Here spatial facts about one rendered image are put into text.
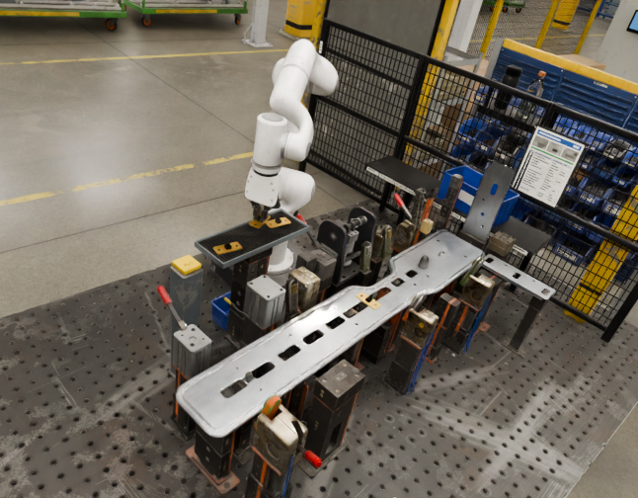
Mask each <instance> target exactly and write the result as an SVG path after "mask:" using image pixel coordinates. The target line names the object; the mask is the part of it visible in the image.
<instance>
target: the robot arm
mask: <svg viewBox="0 0 638 498"><path fill-rule="evenodd" d="M272 79H273V84H274V86H275V88H274V90H273V93H272V96H271V98H270V106H271V108H272V109H273V111H274V112H276V113H277V114H278V115H277V114H272V113H264V114H260V115H258V118H257V127H256V136H255V145H254V154H253V158H252V159H251V162H252V163H253V164H252V167H251V169H250V172H249V175H248V179H247V183H246V188H245V194H244V197H245V198H247V199H248V200H249V201H250V203H251V204H252V208H253V216H254V218H253V219H254V220H256V219H257V217H258V216H259V215H260V211H261V206H260V204H262V205H264V208H263V211H262V213H261V223H263V222H264V221H265V220H267V218H268V214H269V212H272V211H275V210H277V209H280V208H282V209H284V210H285V211H287V212H288V213H290V214H292V215H293V214H294V213H295V212H296V211H297V210H298V209H300V208H302V207H304V206H305V205H306V204H307V203H308V202H309V201H310V200H311V198H312V197H313V195H314V192H315V183H314V180H313V178H312V177H311V176H310V175H308V174H306V173H304V172H300V171H297V170H293V169H289V168H285V167H281V161H282V160H283V158H284V159H288V160H292V161H303V160H304V159H305V158H306V157H307V154H308V152H309V149H310V146H311V142H312V139H313V122H312V120H311V117H310V115H309V113H308V111H307V110H306V109H305V107H304V106H303V105H302V104H301V103H300V101H301V98H302V96H303V93H304V92H307V93H311V94H315V95H320V96H327V95H331V94H332V93H334V92H335V90H336V89H337V87H338V83H339V77H338V73H337V71H336V69H335V68H334V66H333V65H332V64H331V63H330V62H329V61H328V60H327V59H325V58H324V57H323V56H321V55H320V54H318V53H317V52H316V50H315V47H314V45H313V44H312V43H311V42H310V41H308V40H299V41H296V42H295V43H294V44H293V45H292V46H291V47H290V49H289V51H288V53H287V55H286V58H283V59H281V60H279V61H278V62H277V63H276V64H275V67H274V69H273V74H272ZM280 200H281V201H280ZM287 241H288V240H287ZM287 241H285V242H283V243H281V244H279V245H277V246H274V247H273V253H272V255H271V256H270V262H269V268H268V272H280V271H284V270H286V269H287V268H289V267H290V266H291V264H292V261H293V256H292V253H291V252H290V251H289V249H287V248H286V247H287Z"/></svg>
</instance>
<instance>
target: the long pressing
mask: <svg viewBox="0 0 638 498"><path fill-rule="evenodd" d="M440 251H441V252H442V251H444V254H443V253H441V254H440V256H439V252H440ZM424 255H427V256H428V257H429V263H428V266H427V268H426V269H422V268H420V267H419V266H418V265H419V263H420V260H421V258H422V257H423V256H424ZM464 256H466V257H464ZM480 256H482V257H483V258H484V257H485V256H486V255H485V253H484V252H483V251H482V250H480V249H479V248H477V247H475V246H473V245H471V244H470V243H468V242H466V241H464V240H462V239H461V238H459V237H457V236H455V235H454V234H452V233H450V232H448V231H446V230H445V229H440V230H438V231H437V232H435V233H433V234H431V235H430V236H428V237H426V238H425V239H423V240H421V241H419V242H418V243H416V244H414V245H413V246H411V247H409V248H407V249H406V250H404V251H402V252H401V253H399V254H397V255H395V256H394V257H392V258H390V260H389V262H388V266H389V270H390V275H389V276H388V277H386V278H384V279H383V280H381V281H379V282H378V283H376V284H375V285H373V286H371V287H361V286H348V287H346V288H344V289H342V290H340V291H338V292H337V293H335V294H333V295H332V296H330V297H328V298H326V299H325V300H323V301H321V302H320V303H318V304H316V305H315V306H313V307H311V308H309V309H308V310H306V311H304V312H303V313H301V314H299V315H298V316H296V317H294V318H292V319H291V320H289V321H287V322H286V323H284V324H283V325H282V326H280V327H278V328H276V329H275V330H273V331H271V332H270V333H268V334H266V335H265V336H263V337H261V338H259V339H258V340H256V341H254V342H253V343H251V344H249V345H248V346H246V347H244V348H242V349H241V350H239V351H237V352H236V353H234V354H232V355H231V356H229V357H227V358H225V359H224V360H222V361H220V362H219V363H217V364H215V365H214V366H212V367H210V368H208V369H207V370H205V371H203V372H202V373H199V374H198V375H196V376H194V377H193V378H191V379H189V380H187V381H186V382H184V383H182V384H181V385H180V386H179V387H178V389H177V391H176V400H177V402H178V403H179V405H180V406H181V407H182V408H183V409H184V410H185V411H186V412H187V413H188V414H189V415H190V416H191V417H192V418H193V420H194V421H195V422H196V423H197V424H198V425H199V426H200V427H201V428H202V429H203V430H204V431H205V432H206V433H207V434H208V435H209V436H211V437H214V438H224V437H226V436H228V435H230V434H231V433H233V432H234V431H235V430H237V429H238V428H239V427H241V426H242V425H244V424H245V423H246V422H248V421H249V420H251V419H252V418H253V417H255V416H256V415H258V414H259V413H260V412H261V411H262V409H263V407H264V406H263V405H264V403H265V401H266V400H267V399H268V398H270V397H271V396H273V395H275V394H276V395H277V396H278V397H279V398H281V397H283V396H284V395H285V394H287V393H288V392H290V391H291V390H292V389H294V388H295V387H297V386H298V385H299V384H301V383H302V382H304V381H305V380H306V379H308V378H309V377H310V376H312V375H313V374H315V373H316V372H318V371H319V370H321V369H322V368H323V367H325V366H326V365H328V364H329V363H330V362H332V361H333V360H335V359H336V358H337V357H339V356H340V355H341V354H343V353H344V352H346V351H347V350H348V349H349V348H350V347H352V346H353V345H354V344H356V343H357V342H359V341H360V340H361V339H363V338H364V337H366V336H367V335H368V334H370V333H371V332H373V331H374V330H375V329H377V328H378V327H379V326H381V325H382V324H384V323H385V322H386V321H388V320H389V319H391V318H392V317H393V316H395V315H396V314H398V313H399V312H400V311H402V310H403V309H405V308H406V307H407V306H409V305H410V304H411V303H412V299H413V297H414V296H416V295H417V294H418V293H420V292H421V291H422V292H423V293H424V294H425V295H429V294H434V293H438V292H440V291H441V290H443V289H444V288H445V287H447V286H448V285H449V284H451V283H452V282H454V281H455V280H456V279H458V278H459V277H460V276H462V275H463V274H464V273H466V272H467V271H468V270H469V269H470V268H471V267H472V265H471V264H472V263H473V261H474V260H476V259H477V258H479V257H480ZM409 271H414V272H416V273H417V275H416V276H414V277H413V278H409V277H408V276H406V275H405V274H406V273H408V272H409ZM427 276H428V277H427ZM397 279H401V280H402V281H404V284H402V285H401V286H399V287H395V286H393V285H392V284H391V283H392V282H394V281H395V280H397ZM414 284H415V285H416V286H415V285H414ZM383 288H388V289H390V290H391V292H389V293H388V294H386V295H385V296H383V297H382V298H380V299H379V300H377V302H378V303H380V304H381V306H380V307H378V308H377V309H372V308H371V307H369V306H368V305H367V308H365V309H364V310H362V311H361V312H359V313H358V314H356V315H354V316H353V317H351V318H348V317H346V316H345V315H344V314H343V313H345V312H346V311H348V310H349V309H351V308H352V307H354V306H356V305H357V304H359V303H360V302H362V301H361V300H360V299H358V298H357V295H358V294H359V293H361V292H364V293H365V294H367V295H368V296H371V295H373V294H374V293H376V292H377V291H380V290H381V289H383ZM334 307H335V308H334ZM337 317H341V318H343V319H344V320H345V322H344V323H342V324H341V325H339V326H338V327H336V328H335V329H333V330H331V329H329V328H327V327H326V326H325V325H326V324H327V323H329V322H330V321H332V320H334V319H335V318H337ZM356 324H357V325H356ZM315 331H320V332H321V333H322V334H323V335H324V336H323V337H321V338H320V339H318V340H316V341H315V342H313V343H312V344H310V345H308V344H306V343H305V342H303V339H304V338H305V337H307V336H309V335H310V334H312V333H313V332H315ZM288 335H291V336H288ZM291 346H296V347H297V348H298V349H300V352H298V353H297V354H295V355H294V356H292V357H291V358H289V359H288V360H286V361H283V360H281V359H280V358H279V357H278V355H279V354H280V353H282V352H283V351H285V350H287V349H288V348H290V347H291ZM266 362H270V363H272V364H273V365H274V366H275V368H274V369H272V370H271V371H269V372H268V373H266V374H264V375H263V376H261V377H260V378H253V380H252V381H250V382H247V381H246V380H245V379H243V378H244V377H245V373H246V372H252V371H254V370H255V369H257V368H258V367H260V366H262V365H263V364H265V363H266ZM236 368H238V369H236ZM237 380H243V382H245V383H246V384H247V386H246V387H244V388H243V389H241V390H240V391H238V392H237V393H235V394H234V395H232V396H231V397H229V398H225V397H224V396H223V395H222V394H221V393H220V392H221V391H222V390H223V389H225V388H226V387H228V386H230V385H231V384H233V383H234V382H236V381H237ZM259 389H261V390H259Z"/></svg>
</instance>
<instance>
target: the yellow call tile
mask: <svg viewBox="0 0 638 498"><path fill-rule="evenodd" d="M172 265H173V266H174V267H176V268H177V269H178V270H179V271H180V272H181V273H183V274H184V275H185V274H187V273H190V272H192V271H194V270H197V269H199V268H201V264H200V263H199V262H198V261H197V260H195V259H194V258H193V257H192V256H191V255H187V256H185V257H182V258H180V259H177V260H175V261H172Z"/></svg>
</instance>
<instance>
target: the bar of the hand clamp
mask: <svg viewBox="0 0 638 498"><path fill-rule="evenodd" d="M414 193H415V200H414V206H413V212H412V219H411V223H413V224H414V225H415V226H416V223H417V224H418V226H417V227H416V228H415V229H419V226H420V220H421V214H422V208H423V202H424V197H425V199H426V200H427V199H428V198H429V197H430V195H431V194H430V192H426V193H425V189H423V188H420V189H418V190H414Z"/></svg>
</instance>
